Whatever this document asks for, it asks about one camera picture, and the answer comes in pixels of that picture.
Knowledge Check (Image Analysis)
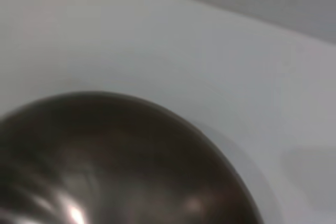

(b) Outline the stainless steel mixing bowl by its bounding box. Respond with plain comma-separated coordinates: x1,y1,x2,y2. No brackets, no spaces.
0,90,265,224

